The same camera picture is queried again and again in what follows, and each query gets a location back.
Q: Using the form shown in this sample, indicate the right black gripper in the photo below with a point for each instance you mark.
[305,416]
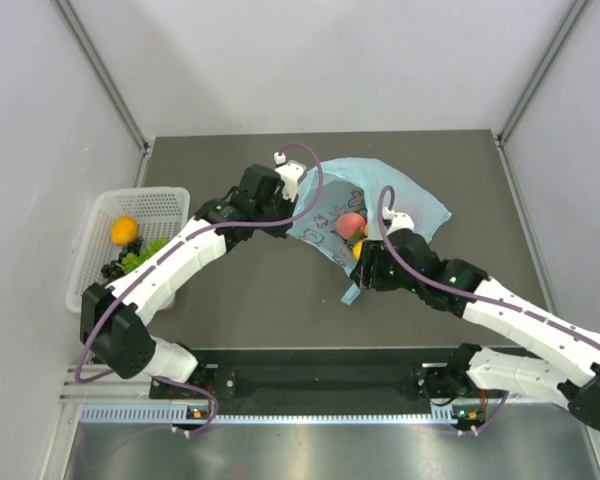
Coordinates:
[372,254]

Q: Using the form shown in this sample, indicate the aluminium frame post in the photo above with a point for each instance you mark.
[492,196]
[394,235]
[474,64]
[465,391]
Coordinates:
[78,31]
[558,41]

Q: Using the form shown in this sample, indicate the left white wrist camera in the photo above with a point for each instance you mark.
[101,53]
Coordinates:
[291,173]

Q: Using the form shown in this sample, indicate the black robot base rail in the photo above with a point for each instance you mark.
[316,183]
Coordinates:
[328,381]

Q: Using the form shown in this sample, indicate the white perforated plastic basket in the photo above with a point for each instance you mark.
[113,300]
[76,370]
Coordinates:
[160,212]

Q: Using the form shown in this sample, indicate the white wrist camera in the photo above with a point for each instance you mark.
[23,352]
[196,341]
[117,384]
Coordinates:
[394,221]
[291,173]

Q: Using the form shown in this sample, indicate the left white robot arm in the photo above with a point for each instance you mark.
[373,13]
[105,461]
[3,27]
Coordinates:
[114,318]

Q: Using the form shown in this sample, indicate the dark purple fake grapes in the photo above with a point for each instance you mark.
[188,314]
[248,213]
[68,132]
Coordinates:
[112,271]

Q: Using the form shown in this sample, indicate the orange fake orange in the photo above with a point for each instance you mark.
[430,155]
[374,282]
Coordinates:
[123,231]

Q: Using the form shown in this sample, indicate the pink fake peach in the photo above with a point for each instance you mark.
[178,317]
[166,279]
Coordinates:
[351,226]

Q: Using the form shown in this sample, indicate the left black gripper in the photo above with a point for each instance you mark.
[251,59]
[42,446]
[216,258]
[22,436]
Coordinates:
[288,206]

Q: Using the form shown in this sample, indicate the light blue plastic bag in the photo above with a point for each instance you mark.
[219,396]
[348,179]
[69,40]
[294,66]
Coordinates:
[354,185]

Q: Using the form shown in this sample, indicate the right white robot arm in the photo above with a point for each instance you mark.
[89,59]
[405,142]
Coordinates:
[563,364]

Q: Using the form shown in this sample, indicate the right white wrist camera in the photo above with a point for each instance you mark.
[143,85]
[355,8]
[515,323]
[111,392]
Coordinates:
[394,221]

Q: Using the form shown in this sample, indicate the left aluminium frame post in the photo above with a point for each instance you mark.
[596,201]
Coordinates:
[78,31]

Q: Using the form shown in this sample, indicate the right aluminium frame post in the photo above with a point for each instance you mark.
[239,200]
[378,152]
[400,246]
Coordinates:
[558,41]

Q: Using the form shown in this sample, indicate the grey slotted cable duct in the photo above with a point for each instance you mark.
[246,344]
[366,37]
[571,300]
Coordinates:
[195,415]

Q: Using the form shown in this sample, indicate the green fake grapes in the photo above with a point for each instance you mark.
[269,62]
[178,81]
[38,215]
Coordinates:
[145,252]

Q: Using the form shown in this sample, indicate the yellow fake mango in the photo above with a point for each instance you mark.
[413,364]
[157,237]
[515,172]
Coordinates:
[357,249]

